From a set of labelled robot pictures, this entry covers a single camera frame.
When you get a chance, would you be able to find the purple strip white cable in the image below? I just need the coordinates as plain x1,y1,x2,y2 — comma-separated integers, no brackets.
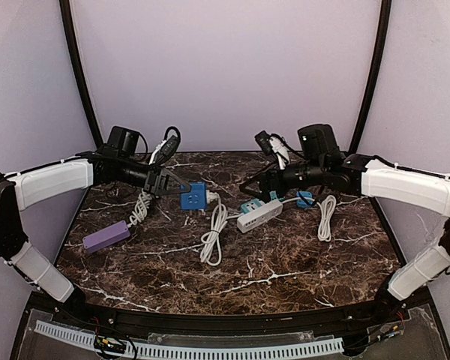
126,189,155,230

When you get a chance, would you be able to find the dark blue cube socket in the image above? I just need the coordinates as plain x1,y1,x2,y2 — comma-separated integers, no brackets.
180,182,208,211

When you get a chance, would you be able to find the teal strip white cable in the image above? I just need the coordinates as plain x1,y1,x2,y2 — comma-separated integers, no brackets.
199,190,241,266

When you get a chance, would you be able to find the light blue plug adapter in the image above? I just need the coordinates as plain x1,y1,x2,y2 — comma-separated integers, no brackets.
296,190,316,209

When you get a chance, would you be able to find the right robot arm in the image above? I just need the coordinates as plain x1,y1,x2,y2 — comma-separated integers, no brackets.
239,154,450,301

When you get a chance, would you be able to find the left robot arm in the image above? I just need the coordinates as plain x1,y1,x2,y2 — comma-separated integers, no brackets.
0,151,191,304

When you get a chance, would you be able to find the teal power strip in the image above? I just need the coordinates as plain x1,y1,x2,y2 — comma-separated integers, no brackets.
240,191,284,215

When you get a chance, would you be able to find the white power strip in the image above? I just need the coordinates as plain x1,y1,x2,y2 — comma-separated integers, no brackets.
237,199,283,233

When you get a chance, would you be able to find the purple power strip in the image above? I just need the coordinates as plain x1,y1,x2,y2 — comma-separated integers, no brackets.
82,220,131,254

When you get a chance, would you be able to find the left circuit board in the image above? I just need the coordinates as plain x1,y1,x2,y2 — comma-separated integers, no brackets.
93,335,127,354

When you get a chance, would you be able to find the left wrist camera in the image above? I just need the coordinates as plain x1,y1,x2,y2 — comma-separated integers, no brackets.
106,125,140,158

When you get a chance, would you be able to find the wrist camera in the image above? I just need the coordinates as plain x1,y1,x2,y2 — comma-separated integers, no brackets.
106,125,140,158
297,124,340,161

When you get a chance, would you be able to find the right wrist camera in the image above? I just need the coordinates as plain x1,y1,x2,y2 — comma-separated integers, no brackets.
297,124,340,161

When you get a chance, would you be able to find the black front rail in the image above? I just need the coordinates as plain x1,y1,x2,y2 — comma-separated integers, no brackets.
86,301,376,337

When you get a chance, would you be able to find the left black frame post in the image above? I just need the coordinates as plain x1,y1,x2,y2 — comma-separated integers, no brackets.
58,0,104,148

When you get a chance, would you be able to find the black frame post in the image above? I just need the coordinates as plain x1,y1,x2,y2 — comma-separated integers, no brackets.
58,0,104,148
348,0,392,154

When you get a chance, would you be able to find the white slotted cable duct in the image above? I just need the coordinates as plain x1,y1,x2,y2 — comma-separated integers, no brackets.
34,320,344,359

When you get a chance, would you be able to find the right black frame post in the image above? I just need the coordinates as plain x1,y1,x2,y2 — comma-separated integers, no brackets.
348,0,392,154

